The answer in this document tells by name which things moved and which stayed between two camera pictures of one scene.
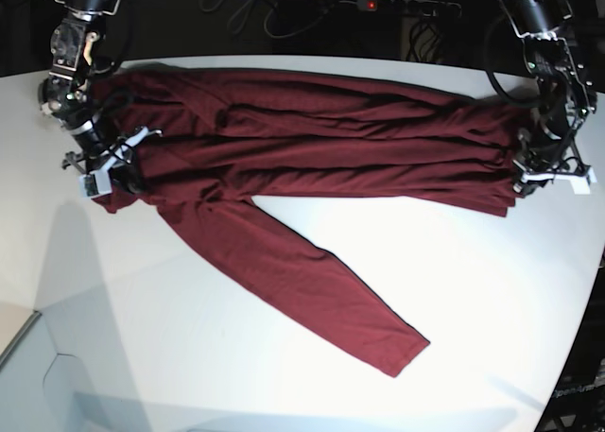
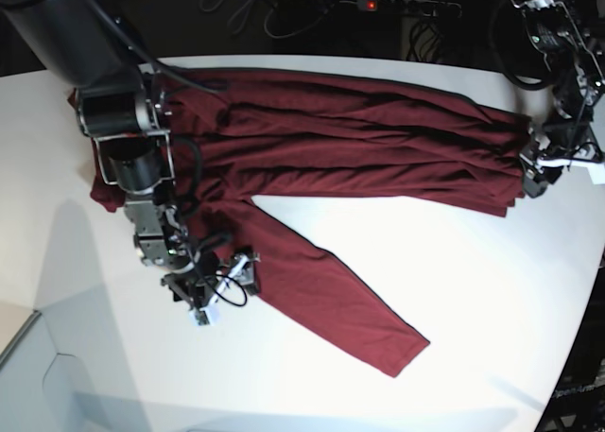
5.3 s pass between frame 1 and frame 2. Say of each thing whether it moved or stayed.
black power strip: stayed
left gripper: moved
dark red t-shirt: stayed
